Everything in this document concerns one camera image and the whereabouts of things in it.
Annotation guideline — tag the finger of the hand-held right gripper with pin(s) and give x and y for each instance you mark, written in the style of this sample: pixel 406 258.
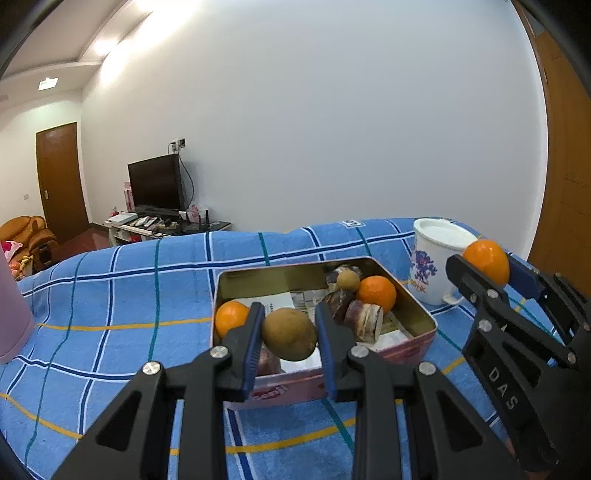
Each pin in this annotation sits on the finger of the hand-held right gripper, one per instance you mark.
pixel 475 284
pixel 524 274

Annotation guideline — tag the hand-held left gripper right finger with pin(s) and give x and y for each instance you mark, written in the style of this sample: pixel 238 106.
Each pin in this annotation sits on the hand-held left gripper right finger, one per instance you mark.
pixel 323 344

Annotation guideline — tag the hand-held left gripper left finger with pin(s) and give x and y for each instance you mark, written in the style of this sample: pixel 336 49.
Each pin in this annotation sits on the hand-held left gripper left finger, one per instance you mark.
pixel 254 344

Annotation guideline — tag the round purple passion fruit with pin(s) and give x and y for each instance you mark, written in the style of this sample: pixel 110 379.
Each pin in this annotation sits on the round purple passion fruit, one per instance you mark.
pixel 270 362

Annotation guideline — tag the brown longan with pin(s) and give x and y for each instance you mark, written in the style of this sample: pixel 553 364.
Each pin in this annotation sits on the brown longan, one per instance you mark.
pixel 347 280
pixel 290 334

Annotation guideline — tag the sugarcane piece with peeling bark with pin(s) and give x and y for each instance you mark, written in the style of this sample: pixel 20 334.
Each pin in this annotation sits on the sugarcane piece with peeling bark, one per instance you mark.
pixel 364 318

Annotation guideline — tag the pink tin box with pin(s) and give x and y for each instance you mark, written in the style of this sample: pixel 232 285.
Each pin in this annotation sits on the pink tin box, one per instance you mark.
pixel 272 277

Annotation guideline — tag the large mandarin orange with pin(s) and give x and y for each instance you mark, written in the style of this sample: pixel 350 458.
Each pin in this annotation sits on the large mandarin orange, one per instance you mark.
pixel 377 293

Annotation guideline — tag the white floral mug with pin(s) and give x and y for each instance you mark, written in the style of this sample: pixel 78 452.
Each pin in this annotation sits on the white floral mug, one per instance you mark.
pixel 438 249

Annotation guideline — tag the brown wooden door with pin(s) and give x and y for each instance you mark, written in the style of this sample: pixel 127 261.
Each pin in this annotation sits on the brown wooden door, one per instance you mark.
pixel 554 184
pixel 60 180

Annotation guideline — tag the blue plaid blanket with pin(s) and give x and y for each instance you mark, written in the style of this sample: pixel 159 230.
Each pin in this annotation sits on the blue plaid blanket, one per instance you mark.
pixel 138 295

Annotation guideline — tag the black router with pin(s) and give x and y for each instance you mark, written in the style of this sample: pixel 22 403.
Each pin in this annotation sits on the black router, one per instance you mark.
pixel 207 222

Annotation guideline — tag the pink floral ornament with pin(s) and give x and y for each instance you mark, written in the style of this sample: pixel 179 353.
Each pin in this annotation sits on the pink floral ornament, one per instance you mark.
pixel 193 213

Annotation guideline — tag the white television stand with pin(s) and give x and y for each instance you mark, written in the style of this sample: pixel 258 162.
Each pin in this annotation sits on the white television stand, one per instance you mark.
pixel 122 234

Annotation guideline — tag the flat white box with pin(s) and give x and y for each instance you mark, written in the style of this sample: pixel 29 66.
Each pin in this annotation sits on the flat white box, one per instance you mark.
pixel 123 218

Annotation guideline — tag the black television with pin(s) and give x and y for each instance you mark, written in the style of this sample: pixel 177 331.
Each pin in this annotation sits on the black television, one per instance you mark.
pixel 154 182

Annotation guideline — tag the pink carton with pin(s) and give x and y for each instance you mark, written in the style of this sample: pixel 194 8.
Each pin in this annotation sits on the pink carton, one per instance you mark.
pixel 128 196

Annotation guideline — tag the purple kettle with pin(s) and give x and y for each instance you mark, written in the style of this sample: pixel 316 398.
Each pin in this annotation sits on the purple kettle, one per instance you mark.
pixel 11 314

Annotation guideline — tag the brown leather armchair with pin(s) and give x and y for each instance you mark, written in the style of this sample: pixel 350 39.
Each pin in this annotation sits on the brown leather armchair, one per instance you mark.
pixel 32 230

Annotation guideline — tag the pink floral cushion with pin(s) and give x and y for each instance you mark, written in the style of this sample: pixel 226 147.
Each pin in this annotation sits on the pink floral cushion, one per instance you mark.
pixel 10 249

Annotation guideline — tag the square ceiling light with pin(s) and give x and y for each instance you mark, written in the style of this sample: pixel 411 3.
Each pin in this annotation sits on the square ceiling light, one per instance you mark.
pixel 48 84

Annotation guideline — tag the wall power outlet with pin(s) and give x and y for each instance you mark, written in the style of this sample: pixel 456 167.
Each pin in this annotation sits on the wall power outlet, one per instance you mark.
pixel 178 144

